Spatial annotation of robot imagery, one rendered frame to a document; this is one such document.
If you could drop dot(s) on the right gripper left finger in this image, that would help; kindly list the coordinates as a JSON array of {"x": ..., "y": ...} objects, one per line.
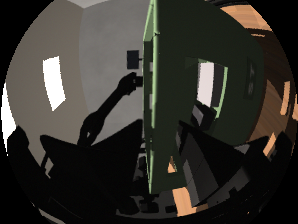
[{"x": 110, "y": 164}]

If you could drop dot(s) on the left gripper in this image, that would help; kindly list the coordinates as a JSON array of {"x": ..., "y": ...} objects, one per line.
[{"x": 140, "y": 188}]

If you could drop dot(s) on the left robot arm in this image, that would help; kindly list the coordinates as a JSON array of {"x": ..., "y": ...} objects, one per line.
[{"x": 94, "y": 122}]

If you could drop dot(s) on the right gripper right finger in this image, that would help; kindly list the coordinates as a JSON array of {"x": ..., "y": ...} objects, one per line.
[{"x": 209, "y": 163}]

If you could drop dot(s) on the dark green plastic crate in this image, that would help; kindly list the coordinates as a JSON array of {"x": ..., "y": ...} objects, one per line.
[{"x": 203, "y": 33}]

